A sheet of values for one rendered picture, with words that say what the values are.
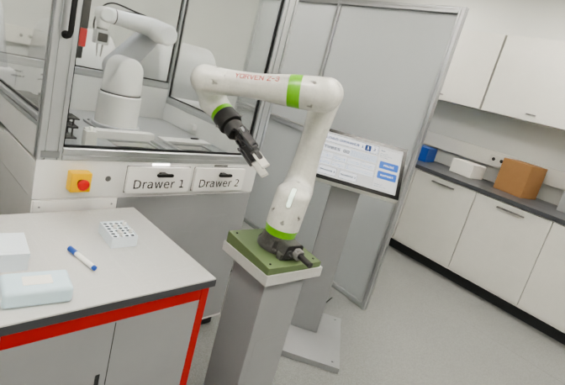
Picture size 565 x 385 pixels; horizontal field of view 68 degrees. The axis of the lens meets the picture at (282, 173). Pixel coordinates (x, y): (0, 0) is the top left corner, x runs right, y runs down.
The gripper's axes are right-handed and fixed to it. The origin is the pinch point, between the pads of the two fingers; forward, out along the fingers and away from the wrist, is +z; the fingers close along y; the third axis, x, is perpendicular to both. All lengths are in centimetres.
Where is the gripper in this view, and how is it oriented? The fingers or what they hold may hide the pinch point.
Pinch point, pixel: (261, 165)
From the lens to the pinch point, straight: 150.6
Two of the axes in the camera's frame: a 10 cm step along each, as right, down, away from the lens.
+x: -8.2, 4.2, -3.8
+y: -1.1, 5.4, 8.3
